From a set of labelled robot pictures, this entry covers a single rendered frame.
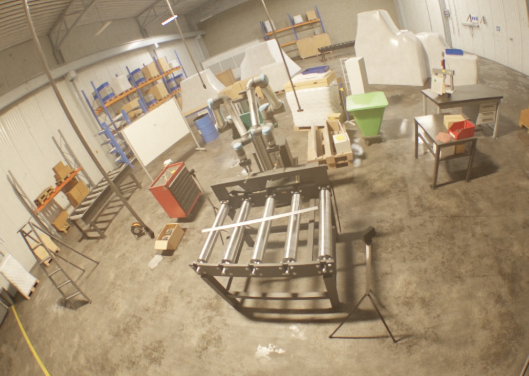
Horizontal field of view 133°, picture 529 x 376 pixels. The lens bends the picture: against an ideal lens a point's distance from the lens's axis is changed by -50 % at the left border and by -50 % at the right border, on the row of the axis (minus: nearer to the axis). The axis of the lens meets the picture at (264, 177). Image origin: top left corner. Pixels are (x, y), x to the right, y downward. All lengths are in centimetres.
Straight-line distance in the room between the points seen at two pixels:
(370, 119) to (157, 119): 534
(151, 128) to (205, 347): 544
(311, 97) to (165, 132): 409
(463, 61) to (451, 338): 680
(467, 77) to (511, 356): 677
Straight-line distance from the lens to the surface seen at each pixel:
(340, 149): 400
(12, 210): 1090
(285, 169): 232
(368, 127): 449
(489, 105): 499
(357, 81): 540
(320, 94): 523
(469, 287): 286
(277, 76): 1017
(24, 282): 889
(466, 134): 351
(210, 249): 235
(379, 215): 325
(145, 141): 648
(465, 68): 772
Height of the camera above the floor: 240
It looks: 32 degrees down
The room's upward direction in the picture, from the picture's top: 23 degrees counter-clockwise
